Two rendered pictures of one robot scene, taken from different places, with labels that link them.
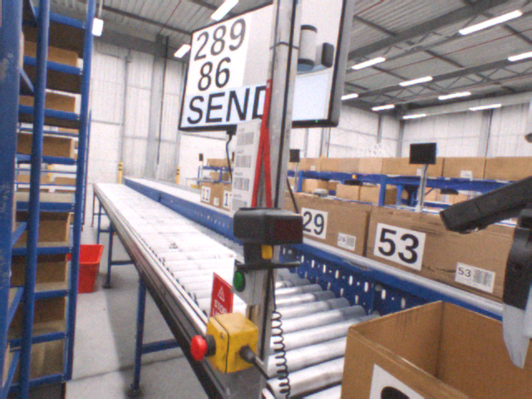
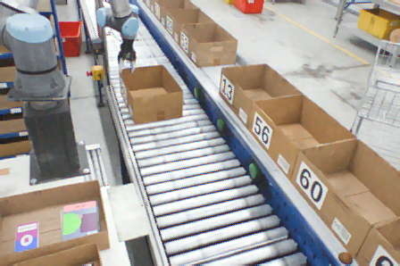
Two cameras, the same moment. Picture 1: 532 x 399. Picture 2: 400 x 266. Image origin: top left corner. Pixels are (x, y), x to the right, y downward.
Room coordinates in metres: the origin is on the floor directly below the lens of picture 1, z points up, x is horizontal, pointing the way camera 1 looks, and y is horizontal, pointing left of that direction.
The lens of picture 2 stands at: (-1.44, -0.94, 1.84)
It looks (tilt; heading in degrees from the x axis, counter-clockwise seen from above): 35 degrees down; 7
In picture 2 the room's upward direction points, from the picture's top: 4 degrees clockwise
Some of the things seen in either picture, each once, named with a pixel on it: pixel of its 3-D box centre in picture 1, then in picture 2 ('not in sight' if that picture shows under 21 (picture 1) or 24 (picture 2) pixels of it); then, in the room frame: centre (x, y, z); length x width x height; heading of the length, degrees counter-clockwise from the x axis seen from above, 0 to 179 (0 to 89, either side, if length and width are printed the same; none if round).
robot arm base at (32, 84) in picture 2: not in sight; (38, 75); (-0.28, -0.14, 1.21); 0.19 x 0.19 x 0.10
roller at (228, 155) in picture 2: not in sight; (188, 164); (-0.13, -0.74, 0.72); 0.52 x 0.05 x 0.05; 119
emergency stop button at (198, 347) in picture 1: (204, 346); not in sight; (0.50, 0.04, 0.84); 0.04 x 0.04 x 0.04; 29
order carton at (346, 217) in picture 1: (349, 224); (189, 26); (1.29, -0.48, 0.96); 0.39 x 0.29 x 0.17; 29
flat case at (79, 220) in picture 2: not in sight; (81, 221); (-0.62, -0.41, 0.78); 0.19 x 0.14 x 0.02; 26
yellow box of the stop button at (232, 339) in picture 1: (236, 352); (97, 75); (0.49, -0.02, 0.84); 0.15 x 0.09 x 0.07; 29
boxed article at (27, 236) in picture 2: not in sight; (27, 240); (-0.73, -0.25, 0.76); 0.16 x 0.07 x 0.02; 29
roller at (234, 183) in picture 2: not in sight; (201, 190); (-0.30, -0.83, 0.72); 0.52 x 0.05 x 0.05; 119
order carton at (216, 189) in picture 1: (228, 195); not in sight; (2.33, 0.09, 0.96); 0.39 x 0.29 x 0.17; 30
